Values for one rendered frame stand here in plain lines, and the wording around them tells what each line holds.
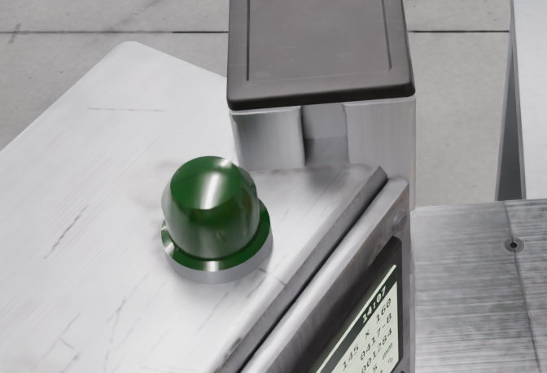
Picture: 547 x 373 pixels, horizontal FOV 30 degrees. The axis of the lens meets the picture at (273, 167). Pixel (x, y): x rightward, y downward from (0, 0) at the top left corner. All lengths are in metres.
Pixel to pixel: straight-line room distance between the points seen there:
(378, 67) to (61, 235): 0.09
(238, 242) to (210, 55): 2.35
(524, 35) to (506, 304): 0.40
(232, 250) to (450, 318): 0.78
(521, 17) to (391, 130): 1.07
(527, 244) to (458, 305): 0.10
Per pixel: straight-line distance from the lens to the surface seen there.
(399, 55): 0.25
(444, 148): 2.29
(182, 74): 0.29
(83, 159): 0.27
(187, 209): 0.22
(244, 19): 0.26
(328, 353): 0.25
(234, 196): 0.23
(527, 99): 1.21
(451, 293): 1.02
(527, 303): 1.02
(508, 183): 1.85
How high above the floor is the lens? 1.66
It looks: 47 degrees down
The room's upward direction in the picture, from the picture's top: 8 degrees counter-clockwise
